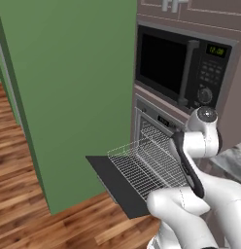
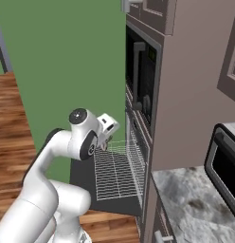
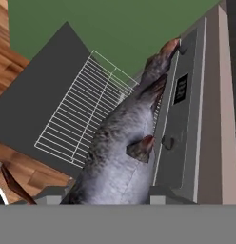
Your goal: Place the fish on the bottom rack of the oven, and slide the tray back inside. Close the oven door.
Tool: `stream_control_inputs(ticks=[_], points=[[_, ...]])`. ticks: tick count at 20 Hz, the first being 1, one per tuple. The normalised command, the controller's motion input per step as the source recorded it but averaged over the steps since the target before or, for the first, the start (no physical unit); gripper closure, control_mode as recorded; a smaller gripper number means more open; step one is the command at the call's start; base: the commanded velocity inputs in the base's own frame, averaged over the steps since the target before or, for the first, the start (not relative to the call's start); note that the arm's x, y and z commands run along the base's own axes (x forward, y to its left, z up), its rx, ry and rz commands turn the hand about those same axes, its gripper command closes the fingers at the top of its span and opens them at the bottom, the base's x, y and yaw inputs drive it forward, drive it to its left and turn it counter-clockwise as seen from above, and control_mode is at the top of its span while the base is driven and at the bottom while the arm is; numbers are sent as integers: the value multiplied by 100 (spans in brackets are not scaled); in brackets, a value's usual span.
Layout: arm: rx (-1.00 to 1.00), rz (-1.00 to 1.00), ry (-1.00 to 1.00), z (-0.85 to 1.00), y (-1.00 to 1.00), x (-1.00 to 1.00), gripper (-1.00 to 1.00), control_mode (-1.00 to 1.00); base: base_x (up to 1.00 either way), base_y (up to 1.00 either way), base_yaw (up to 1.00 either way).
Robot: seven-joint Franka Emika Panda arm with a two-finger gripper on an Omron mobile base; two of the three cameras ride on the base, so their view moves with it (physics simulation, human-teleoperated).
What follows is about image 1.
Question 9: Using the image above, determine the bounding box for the grey built-in oven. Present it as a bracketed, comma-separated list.
[133, 97, 190, 154]

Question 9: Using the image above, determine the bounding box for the black oven door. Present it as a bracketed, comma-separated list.
[85, 155, 152, 220]

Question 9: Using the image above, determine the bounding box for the black microwave oven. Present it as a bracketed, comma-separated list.
[134, 24, 233, 111]

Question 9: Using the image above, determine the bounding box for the wire oven rack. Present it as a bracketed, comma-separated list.
[107, 137, 189, 202]
[140, 122, 174, 147]

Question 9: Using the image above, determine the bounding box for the grey microwave door handle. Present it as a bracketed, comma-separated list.
[177, 39, 200, 107]

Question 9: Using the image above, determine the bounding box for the mauve wall cupboard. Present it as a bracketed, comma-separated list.
[136, 0, 241, 33]

